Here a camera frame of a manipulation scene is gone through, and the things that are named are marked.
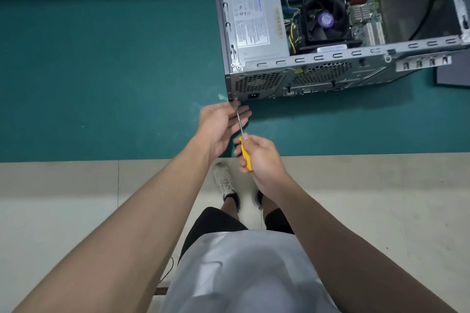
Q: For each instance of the person's left hand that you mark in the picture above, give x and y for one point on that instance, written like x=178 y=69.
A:
x=216 y=129

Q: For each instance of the person's right hand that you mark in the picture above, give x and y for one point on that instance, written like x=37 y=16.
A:
x=266 y=166

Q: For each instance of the silver power supply unit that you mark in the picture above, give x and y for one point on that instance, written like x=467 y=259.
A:
x=253 y=15

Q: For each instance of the desktop computer case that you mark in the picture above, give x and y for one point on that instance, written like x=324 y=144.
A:
x=367 y=63

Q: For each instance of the black side panel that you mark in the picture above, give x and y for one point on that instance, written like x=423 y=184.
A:
x=453 y=74

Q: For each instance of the person's left forearm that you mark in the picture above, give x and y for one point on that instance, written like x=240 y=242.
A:
x=128 y=235

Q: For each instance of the person's right forearm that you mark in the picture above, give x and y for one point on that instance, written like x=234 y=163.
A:
x=349 y=261

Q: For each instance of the person's right shoe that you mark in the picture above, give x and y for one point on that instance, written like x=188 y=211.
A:
x=259 y=199

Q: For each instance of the person's black shorts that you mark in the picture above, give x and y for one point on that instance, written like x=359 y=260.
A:
x=213 y=219

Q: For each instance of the person's white shirt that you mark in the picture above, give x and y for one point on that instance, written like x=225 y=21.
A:
x=249 y=276

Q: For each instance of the green floor mat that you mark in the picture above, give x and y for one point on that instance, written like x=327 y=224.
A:
x=110 y=67

